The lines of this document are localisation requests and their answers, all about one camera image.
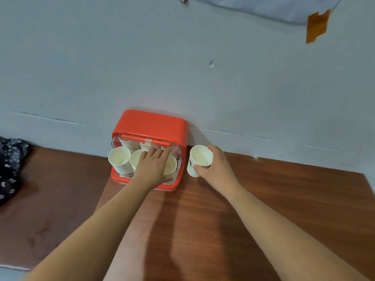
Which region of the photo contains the person's right hand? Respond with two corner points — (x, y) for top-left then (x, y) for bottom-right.
(193, 145), (241, 199)

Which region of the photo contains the person's left hand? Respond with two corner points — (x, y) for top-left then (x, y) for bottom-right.
(132, 146), (174, 192)

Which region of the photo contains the person's left forearm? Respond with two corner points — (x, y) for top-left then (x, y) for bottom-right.
(23, 179), (153, 281)

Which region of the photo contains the person's right forearm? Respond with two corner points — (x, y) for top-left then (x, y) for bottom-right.
(225, 186), (370, 281)

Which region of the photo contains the red plastic storage box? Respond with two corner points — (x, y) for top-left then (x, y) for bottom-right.
(110, 109), (190, 192)

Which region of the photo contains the dark patterned cloth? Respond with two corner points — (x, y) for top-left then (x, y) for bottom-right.
(0, 136), (30, 206)

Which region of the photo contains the orange tape strip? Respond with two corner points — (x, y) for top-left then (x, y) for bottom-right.
(306, 9), (331, 44)

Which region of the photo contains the pale sheet on wall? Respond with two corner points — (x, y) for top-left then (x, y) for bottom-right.
(190, 0), (344, 25)

